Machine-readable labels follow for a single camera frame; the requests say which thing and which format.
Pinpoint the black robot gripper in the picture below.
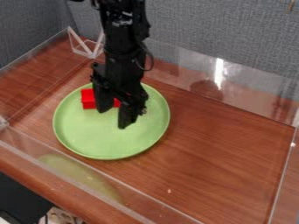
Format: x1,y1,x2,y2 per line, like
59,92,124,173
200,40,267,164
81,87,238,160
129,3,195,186
89,58,148,130

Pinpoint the red rectangular block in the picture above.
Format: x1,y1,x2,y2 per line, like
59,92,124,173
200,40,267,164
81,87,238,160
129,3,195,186
80,88,120,109

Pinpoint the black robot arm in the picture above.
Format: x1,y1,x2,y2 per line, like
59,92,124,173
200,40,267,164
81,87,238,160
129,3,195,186
91,0,155,129

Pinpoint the green round plate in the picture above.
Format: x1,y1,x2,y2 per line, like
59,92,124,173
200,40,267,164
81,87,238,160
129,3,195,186
52,83,171,160

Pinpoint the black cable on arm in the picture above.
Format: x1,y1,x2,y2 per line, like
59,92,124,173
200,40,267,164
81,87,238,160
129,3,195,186
132,40,155,72

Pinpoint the clear acrylic enclosure wall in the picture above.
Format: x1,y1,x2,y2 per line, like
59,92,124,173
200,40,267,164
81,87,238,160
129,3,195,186
0,32,299,224

